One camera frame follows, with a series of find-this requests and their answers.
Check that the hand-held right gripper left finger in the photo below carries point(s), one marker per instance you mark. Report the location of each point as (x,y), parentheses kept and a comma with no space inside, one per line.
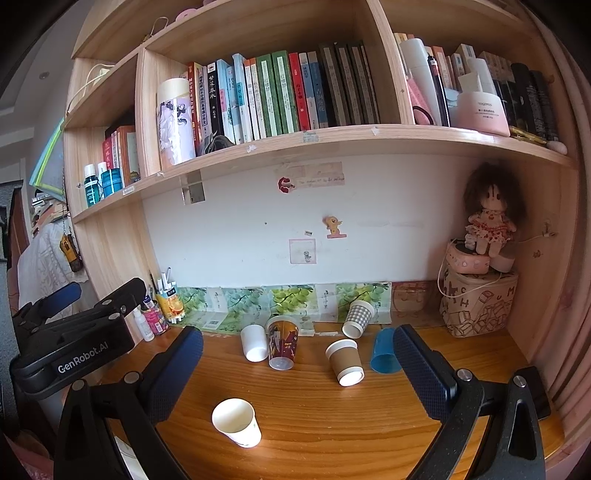
(178,369)

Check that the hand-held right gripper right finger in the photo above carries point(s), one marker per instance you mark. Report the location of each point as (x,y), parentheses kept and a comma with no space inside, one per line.
(418,364)

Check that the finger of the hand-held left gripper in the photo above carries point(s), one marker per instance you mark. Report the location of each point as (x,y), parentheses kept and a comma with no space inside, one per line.
(64,295)
(124,290)

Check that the blue plastic cup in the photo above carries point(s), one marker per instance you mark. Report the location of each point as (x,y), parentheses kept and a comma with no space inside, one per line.
(383,353)

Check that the brown sleeved paper cup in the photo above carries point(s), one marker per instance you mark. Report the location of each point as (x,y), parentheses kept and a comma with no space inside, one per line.
(344,362)

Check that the checked paper cup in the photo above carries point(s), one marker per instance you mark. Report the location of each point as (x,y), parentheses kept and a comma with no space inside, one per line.
(359,316)

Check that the white plastic cup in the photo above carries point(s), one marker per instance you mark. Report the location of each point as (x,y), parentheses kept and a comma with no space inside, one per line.
(254,344)

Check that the plain white paper cup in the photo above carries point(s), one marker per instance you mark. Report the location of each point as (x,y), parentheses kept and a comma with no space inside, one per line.
(240,429)

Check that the colourful printed cup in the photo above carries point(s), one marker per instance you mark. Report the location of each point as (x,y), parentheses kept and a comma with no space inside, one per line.
(282,344)

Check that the white cloth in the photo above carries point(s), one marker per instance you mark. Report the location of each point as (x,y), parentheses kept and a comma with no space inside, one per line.
(41,267)

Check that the small white bottle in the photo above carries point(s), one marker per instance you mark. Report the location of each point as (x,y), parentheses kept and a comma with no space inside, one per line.
(144,327)

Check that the yellow and black pendant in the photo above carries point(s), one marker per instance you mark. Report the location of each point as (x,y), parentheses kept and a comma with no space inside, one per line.
(71,254)

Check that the colourful printed can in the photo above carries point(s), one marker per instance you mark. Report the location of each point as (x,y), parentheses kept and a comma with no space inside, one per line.
(154,321)

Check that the orange print pen holder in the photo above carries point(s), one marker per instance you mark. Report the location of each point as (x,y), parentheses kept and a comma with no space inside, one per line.
(171,307)

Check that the small pink bag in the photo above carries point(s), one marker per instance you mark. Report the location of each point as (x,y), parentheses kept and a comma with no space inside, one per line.
(411,297)

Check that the beige printed bag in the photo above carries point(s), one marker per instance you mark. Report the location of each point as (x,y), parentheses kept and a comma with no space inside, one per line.
(480,309)

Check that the dark teal bottle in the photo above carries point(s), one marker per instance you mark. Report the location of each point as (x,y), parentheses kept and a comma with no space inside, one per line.
(92,187)

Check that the teal jar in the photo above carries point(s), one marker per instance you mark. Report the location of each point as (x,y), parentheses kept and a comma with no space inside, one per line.
(111,182)

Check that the pink round box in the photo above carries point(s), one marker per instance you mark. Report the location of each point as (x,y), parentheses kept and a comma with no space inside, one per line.
(466,262)

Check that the green leaf paper strip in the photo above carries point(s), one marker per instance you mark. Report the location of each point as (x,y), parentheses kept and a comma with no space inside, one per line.
(286,297)

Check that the small white jar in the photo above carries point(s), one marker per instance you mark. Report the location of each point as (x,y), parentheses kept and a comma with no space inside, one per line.
(504,264)

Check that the green edged folder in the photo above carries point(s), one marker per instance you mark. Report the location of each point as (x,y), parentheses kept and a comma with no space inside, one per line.
(48,161)

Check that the orange book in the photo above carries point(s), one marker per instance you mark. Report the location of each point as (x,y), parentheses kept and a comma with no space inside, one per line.
(128,154)

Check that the red book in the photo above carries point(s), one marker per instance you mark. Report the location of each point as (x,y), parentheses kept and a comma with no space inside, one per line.
(108,152)

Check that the pink curtain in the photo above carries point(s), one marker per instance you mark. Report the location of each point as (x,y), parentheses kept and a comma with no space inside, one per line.
(572,323)

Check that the rag doll with dark hair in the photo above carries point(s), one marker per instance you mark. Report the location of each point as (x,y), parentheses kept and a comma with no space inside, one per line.
(491,217)

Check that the printed paper roll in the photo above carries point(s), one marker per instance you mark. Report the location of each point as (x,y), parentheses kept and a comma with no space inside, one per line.
(175,124)

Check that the dark cloth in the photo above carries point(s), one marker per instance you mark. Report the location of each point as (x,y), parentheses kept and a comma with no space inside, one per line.
(217,142)

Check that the taped paper note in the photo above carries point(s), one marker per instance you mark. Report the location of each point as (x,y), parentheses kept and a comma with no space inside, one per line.
(321,174)

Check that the wooden bookshelf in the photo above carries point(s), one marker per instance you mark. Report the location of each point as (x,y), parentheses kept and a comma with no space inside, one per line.
(323,138)

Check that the row of colourful books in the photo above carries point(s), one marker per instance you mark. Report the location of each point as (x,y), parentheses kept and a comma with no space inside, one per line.
(277,92)

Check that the pink pouch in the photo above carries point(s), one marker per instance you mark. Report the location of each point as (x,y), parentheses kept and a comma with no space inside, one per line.
(420,99)

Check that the row of dark books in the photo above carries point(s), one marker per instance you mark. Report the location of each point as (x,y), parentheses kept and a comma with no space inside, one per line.
(526,97)

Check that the tall white bottle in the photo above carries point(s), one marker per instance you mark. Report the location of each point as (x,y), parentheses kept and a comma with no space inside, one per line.
(418,60)

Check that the metal wall hook plate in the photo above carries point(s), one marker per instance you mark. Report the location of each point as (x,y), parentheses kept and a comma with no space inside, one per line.
(194,191)

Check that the pink square wall sticker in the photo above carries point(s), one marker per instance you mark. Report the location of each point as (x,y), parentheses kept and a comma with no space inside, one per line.
(302,251)

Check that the orange cartoon wall sticker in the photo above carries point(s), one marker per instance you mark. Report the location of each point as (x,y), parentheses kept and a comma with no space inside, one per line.
(333,226)

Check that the red wall sticker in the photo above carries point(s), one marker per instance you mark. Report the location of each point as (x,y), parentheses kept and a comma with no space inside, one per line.
(286,184)

